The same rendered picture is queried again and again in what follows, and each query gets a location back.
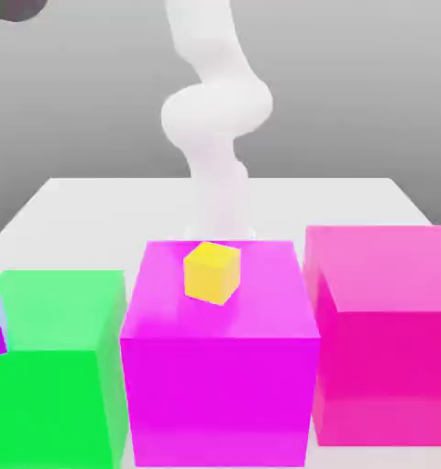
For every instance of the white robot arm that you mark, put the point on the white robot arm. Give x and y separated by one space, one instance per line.
216 106

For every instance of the large magenta box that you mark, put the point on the large magenta box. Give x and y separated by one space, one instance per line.
220 373

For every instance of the small yellow cube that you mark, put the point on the small yellow cube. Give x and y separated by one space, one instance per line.
211 276

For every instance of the large green box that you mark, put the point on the large green box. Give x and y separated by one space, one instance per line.
47 395

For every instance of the large pink box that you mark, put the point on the large pink box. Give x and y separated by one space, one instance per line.
385 348

